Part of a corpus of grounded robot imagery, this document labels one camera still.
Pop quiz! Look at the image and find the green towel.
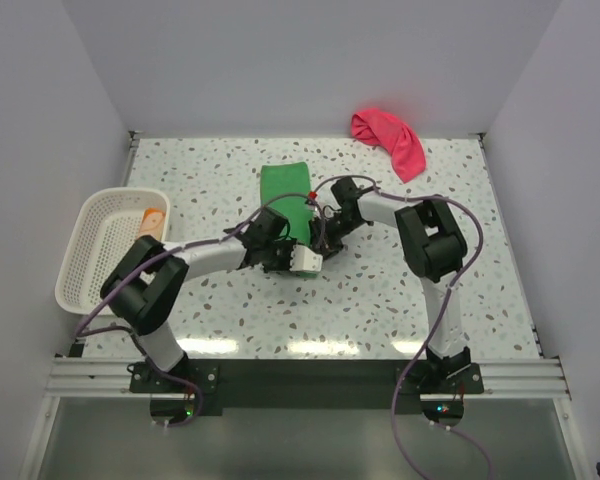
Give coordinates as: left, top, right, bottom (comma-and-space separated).
257, 160, 321, 281

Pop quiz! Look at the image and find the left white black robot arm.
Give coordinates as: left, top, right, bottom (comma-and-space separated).
100, 207, 299, 392

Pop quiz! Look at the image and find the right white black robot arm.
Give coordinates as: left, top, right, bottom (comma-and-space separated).
309, 176, 471, 393

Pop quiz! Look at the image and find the rolled orange white towel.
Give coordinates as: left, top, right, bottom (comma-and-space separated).
137, 208, 166, 241

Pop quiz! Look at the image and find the pink towel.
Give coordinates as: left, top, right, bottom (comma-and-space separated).
350, 108, 427, 183

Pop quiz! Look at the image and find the white plastic basket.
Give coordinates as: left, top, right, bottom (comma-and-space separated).
55, 187, 171, 315

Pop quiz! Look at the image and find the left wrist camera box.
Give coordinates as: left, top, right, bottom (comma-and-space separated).
289, 244, 323, 273

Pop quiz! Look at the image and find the aluminium frame rail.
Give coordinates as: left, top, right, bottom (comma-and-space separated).
45, 357, 571, 399

